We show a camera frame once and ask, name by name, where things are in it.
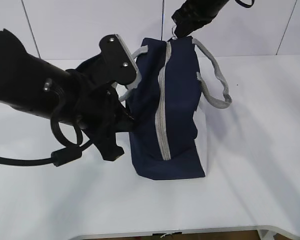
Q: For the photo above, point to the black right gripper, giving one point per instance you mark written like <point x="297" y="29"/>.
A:
<point x="192" y="13"/>

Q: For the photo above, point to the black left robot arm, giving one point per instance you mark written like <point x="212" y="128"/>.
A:
<point x="34" y="86"/>

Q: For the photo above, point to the navy blue lunch bag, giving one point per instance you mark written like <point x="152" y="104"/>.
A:
<point x="164" y="140"/>

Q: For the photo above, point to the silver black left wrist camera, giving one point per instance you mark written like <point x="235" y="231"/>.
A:
<point x="119" y="61"/>

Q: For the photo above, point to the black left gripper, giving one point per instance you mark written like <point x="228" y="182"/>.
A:
<point x="102" y="113"/>

